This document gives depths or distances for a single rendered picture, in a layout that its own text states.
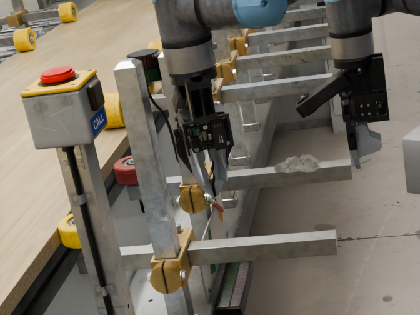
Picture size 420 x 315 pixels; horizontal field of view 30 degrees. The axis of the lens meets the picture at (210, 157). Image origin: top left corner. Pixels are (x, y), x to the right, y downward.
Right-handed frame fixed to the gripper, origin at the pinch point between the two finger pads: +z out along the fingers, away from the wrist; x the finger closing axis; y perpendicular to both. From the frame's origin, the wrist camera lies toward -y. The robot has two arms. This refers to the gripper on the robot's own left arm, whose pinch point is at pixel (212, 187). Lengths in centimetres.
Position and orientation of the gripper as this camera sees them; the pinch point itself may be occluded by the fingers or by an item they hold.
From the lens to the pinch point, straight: 125.9
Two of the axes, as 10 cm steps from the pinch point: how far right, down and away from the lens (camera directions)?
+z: 1.7, 9.2, 3.5
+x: 9.7, -2.2, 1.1
